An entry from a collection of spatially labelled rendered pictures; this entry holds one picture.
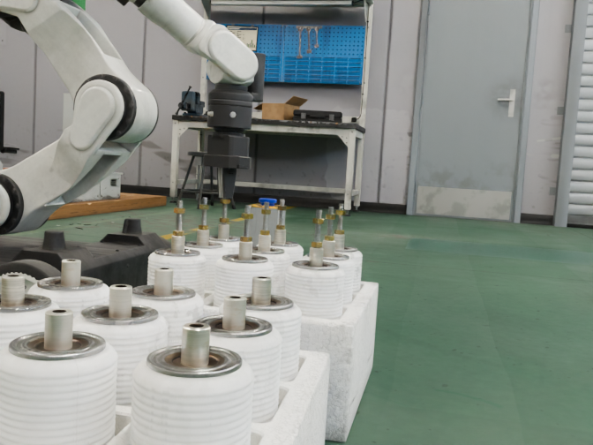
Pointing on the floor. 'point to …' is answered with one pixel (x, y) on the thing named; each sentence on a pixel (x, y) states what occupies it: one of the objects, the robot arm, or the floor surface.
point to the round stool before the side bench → (200, 181)
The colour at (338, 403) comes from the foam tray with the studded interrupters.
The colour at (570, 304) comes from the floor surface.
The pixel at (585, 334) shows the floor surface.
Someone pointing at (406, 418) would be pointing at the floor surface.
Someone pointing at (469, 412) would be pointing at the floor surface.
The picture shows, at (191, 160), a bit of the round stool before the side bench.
